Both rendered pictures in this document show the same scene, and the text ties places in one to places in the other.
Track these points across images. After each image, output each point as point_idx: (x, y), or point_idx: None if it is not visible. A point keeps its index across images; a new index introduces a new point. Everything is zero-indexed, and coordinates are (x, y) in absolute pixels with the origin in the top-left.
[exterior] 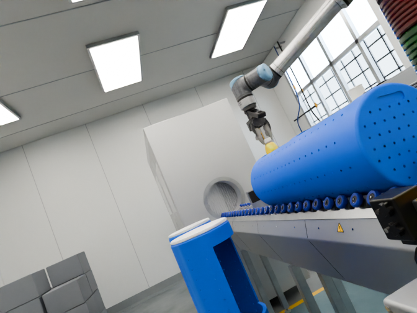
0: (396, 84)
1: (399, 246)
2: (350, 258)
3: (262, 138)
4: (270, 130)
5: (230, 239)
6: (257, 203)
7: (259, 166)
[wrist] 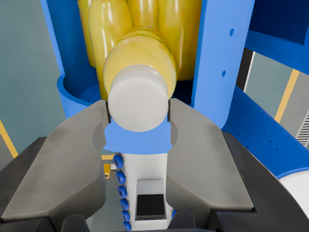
0: None
1: None
2: None
3: (180, 107)
4: (48, 136)
5: (297, 42)
6: (153, 193)
7: (241, 34)
